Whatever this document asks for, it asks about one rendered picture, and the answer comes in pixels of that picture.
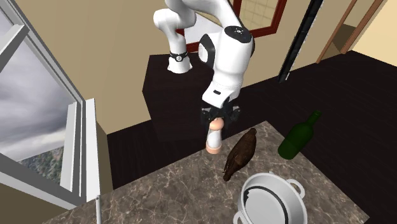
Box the dark robot stand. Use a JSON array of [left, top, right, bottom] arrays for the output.
[[142, 52, 249, 144]]

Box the grey framed window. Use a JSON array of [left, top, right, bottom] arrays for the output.
[[0, 0, 102, 212]]

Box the brown framed doorway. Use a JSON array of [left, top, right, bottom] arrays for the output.
[[316, 0, 386, 65]]

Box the brown bird figure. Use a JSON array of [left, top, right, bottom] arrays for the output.
[[222, 127, 258, 183]]

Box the black slanted pole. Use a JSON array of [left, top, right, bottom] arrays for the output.
[[277, 0, 325, 84]]

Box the white two-handled pot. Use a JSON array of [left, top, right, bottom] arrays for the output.
[[232, 171, 308, 224]]

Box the dark green wine bottle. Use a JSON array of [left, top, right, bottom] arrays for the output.
[[277, 109, 323, 161]]

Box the red framed mirror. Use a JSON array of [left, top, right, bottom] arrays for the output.
[[175, 0, 288, 54]]

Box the thin grey rod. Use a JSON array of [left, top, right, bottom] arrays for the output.
[[95, 195, 103, 224]]

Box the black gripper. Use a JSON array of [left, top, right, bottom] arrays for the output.
[[200, 99, 242, 135]]

